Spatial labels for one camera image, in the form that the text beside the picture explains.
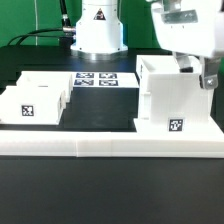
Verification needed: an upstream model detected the white thin cable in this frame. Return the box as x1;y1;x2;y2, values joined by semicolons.
34;0;39;47

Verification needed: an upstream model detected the white drawer cabinet box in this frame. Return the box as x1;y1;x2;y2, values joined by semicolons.
134;55;213;132

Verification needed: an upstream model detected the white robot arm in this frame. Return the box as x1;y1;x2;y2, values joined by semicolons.
71;0;224;90

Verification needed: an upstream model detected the black cable bundle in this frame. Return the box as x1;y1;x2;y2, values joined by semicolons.
7;0;76;47

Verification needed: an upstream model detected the white marker sheet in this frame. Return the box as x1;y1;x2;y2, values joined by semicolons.
73;72;139;88

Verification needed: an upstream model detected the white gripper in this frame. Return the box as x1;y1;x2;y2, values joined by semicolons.
151;0;224;90

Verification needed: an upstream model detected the white front drawer tray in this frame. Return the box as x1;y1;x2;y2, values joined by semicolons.
0;86;66;125

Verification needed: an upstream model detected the white L-shaped fence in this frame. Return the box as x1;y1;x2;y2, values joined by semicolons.
0;121;224;158

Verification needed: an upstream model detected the white drawer tray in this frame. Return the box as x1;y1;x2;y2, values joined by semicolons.
0;86;66;125
16;71;73;102

